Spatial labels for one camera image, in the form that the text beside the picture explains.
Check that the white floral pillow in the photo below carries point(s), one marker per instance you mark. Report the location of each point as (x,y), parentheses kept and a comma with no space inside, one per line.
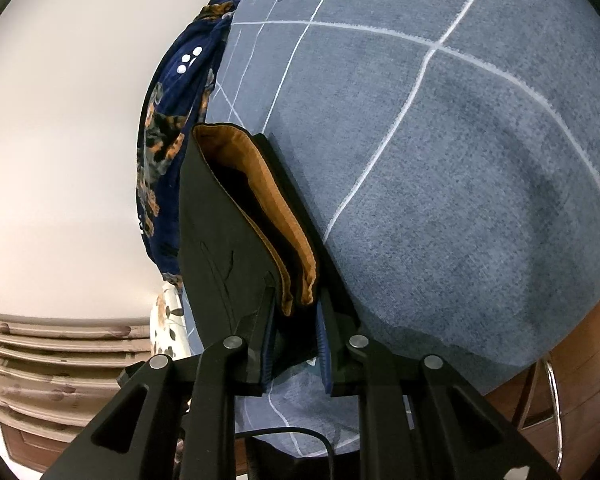
(167,320)

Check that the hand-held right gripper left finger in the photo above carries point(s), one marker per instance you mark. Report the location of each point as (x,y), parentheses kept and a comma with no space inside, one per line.
(266,355)

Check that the brown wooden cabinet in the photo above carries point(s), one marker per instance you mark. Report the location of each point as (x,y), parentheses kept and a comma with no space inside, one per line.
(595,340)

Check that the brown ribbed moulding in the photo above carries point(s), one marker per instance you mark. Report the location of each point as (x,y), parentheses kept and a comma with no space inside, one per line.
(40,360)

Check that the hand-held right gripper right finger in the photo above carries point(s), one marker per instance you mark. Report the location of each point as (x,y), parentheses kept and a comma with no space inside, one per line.
(325,352)

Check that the navy floral blanket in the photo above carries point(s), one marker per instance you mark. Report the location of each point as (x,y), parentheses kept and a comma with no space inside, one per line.
(180,85)

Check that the grey checked bedsheet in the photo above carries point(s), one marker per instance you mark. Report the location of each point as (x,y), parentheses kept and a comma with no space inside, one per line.
(455,185)

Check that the black pants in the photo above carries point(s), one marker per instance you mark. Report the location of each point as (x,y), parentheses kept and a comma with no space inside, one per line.
(215,240)

